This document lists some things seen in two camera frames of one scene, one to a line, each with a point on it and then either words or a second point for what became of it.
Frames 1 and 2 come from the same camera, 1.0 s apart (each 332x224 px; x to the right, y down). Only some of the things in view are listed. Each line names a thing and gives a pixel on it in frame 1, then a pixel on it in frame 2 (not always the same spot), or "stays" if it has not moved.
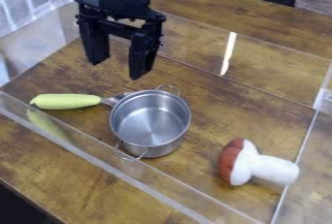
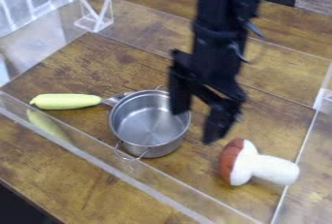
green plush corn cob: (64, 101) stays
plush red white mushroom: (241, 164) stays
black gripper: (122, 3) → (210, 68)
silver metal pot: (150, 120) stays
